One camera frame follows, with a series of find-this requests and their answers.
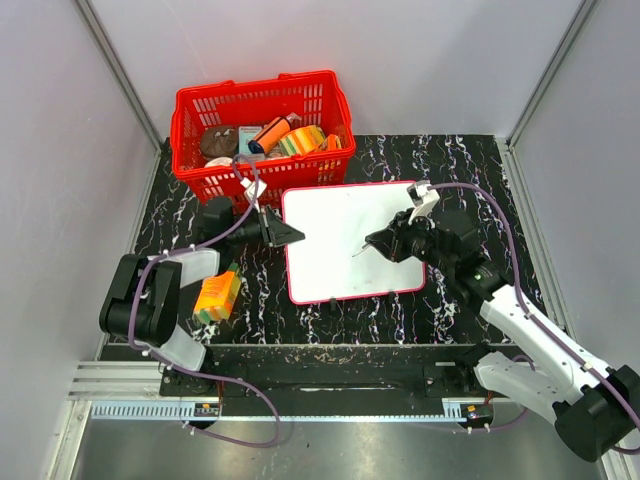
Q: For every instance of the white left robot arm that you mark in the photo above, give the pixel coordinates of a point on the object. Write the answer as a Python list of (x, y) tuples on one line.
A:
[(142, 303)]

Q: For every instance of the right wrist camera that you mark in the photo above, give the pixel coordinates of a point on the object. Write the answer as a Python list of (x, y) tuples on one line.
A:
[(424, 198)]

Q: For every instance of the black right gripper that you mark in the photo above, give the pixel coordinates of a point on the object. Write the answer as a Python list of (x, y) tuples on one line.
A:
[(392, 242)]

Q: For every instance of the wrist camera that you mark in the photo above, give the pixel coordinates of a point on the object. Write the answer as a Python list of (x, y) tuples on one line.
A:
[(424, 198), (253, 189)]

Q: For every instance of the orange pump bottle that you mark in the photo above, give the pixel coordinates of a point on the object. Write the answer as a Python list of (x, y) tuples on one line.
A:
[(270, 135)]

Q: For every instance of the orange yellow sponge pack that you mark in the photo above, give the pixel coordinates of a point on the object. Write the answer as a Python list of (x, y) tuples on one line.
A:
[(217, 297)]

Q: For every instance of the blue whiteboard marker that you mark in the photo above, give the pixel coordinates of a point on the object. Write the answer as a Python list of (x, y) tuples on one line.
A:
[(361, 250)]

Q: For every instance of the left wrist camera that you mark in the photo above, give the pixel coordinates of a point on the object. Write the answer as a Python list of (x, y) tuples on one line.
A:
[(253, 189)]

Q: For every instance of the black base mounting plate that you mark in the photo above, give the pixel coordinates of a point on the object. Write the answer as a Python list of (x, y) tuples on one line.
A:
[(430, 370)]

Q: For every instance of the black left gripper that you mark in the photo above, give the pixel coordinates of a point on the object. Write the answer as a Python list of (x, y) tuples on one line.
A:
[(281, 234)]

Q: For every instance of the teal small box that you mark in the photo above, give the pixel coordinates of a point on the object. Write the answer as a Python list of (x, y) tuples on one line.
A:
[(245, 135)]

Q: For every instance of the pink framed whiteboard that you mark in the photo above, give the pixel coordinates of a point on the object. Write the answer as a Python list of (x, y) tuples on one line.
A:
[(336, 219)]

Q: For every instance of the red plastic basket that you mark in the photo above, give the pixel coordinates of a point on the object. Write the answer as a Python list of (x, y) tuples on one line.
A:
[(315, 96)]

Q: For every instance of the orange snack packet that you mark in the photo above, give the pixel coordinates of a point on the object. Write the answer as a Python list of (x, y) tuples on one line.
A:
[(331, 142)]

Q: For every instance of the yellow green striped sponge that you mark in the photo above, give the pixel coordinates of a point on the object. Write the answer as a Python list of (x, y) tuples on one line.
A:
[(302, 141)]

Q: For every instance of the white round lid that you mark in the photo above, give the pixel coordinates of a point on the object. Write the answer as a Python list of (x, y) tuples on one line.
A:
[(219, 162)]

